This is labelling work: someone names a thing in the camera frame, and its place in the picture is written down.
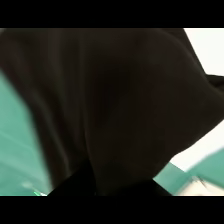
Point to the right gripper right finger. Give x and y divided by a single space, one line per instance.
156 190

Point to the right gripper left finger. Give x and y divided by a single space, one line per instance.
78 185

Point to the black garment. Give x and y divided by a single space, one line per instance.
120 100

